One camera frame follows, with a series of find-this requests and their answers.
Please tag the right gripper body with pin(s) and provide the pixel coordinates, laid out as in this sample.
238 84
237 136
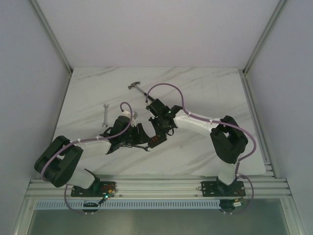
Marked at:
157 121

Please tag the aluminium rail frame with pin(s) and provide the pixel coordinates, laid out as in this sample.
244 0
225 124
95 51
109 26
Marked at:
166 187

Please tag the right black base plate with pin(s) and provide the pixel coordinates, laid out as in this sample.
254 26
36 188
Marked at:
210 189

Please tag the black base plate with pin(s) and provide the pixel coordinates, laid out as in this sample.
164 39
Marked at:
210 189
98 189

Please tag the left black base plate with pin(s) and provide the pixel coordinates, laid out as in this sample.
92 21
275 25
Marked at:
98 189

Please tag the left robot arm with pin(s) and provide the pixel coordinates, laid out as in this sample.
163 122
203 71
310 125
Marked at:
59 161

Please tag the claw hammer black handle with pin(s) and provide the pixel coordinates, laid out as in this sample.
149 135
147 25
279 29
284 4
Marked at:
135 85

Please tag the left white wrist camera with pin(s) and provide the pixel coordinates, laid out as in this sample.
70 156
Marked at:
132 116

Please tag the large silver open-end wrench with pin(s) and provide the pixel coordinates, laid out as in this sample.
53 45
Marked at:
145 148

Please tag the slotted cable duct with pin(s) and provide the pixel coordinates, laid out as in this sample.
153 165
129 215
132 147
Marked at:
124 204

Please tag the black fuse box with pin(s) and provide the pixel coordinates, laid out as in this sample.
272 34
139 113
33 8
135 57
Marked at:
157 140

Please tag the small silver wrench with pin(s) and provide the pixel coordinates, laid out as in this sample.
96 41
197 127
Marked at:
105 122

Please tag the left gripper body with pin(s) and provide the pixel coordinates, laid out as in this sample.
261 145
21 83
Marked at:
138 136

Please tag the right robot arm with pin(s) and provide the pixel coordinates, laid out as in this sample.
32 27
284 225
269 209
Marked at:
229 142

